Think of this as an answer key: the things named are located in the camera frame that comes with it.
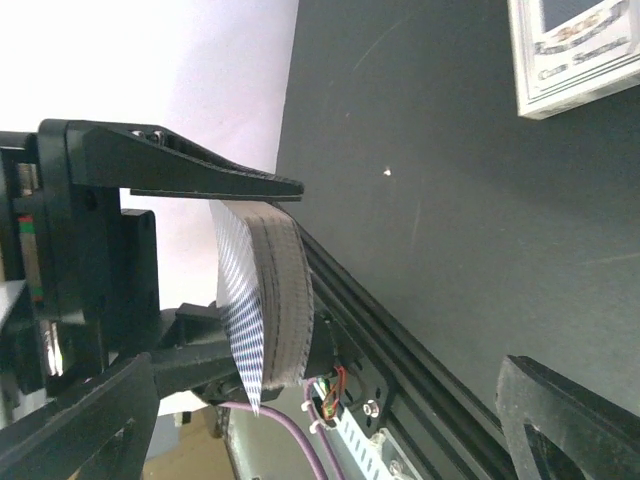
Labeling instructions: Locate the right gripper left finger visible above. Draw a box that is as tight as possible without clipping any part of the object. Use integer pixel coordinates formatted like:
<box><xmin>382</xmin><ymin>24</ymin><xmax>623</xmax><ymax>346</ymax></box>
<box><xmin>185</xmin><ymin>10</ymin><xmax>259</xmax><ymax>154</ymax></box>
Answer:
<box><xmin>1</xmin><ymin>353</ymin><xmax>159</xmax><ymax>479</ymax></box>

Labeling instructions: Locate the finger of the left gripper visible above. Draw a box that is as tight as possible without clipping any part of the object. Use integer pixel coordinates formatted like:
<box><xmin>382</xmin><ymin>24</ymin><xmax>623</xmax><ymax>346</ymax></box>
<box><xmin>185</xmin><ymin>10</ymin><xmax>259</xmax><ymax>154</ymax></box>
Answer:
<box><xmin>147</xmin><ymin>344</ymin><xmax>281</xmax><ymax>404</ymax></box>

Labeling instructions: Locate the blue backed card deck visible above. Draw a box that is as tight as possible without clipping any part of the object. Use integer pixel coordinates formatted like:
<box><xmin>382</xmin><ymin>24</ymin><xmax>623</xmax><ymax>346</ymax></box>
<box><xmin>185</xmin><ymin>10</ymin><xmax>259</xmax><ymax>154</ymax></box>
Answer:
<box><xmin>210</xmin><ymin>200</ymin><xmax>314</xmax><ymax>413</ymax></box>

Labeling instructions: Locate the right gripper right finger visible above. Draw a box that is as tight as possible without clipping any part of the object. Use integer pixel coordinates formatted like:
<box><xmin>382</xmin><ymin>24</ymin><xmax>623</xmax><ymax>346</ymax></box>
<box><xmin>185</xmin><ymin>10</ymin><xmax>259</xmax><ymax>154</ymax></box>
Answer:
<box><xmin>496</xmin><ymin>355</ymin><xmax>639</xmax><ymax>479</ymax></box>

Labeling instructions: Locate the white card deck box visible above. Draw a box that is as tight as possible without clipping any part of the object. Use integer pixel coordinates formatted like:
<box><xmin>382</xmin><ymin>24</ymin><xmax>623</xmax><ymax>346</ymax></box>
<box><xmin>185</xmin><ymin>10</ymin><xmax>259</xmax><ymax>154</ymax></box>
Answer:
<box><xmin>508</xmin><ymin>0</ymin><xmax>639</xmax><ymax>120</ymax></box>

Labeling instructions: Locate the white slotted cable duct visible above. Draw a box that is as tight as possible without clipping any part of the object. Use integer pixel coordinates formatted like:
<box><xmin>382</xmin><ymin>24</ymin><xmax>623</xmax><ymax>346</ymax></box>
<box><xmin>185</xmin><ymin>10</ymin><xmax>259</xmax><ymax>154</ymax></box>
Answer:
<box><xmin>336</xmin><ymin>410</ymin><xmax>400</xmax><ymax>480</ymax></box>

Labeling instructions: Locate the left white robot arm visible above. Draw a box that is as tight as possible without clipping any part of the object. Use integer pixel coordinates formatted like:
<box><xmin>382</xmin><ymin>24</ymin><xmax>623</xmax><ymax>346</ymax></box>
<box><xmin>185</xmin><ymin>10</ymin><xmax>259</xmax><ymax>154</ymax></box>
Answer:
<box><xmin>1</xmin><ymin>120</ymin><xmax>340</xmax><ymax>406</ymax></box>

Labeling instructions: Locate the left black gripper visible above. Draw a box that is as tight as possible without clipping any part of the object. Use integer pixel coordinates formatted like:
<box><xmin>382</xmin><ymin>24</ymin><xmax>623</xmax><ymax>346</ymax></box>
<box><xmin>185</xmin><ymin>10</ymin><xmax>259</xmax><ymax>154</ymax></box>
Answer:
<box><xmin>1</xmin><ymin>120</ymin><xmax>304</xmax><ymax>395</ymax></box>

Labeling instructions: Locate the black aluminium rail base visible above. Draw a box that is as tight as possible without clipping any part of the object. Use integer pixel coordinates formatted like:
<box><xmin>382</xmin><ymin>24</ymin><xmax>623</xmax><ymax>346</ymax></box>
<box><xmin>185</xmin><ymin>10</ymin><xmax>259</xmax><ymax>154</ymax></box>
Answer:
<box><xmin>286</xmin><ymin>204</ymin><xmax>524</xmax><ymax>479</ymax></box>

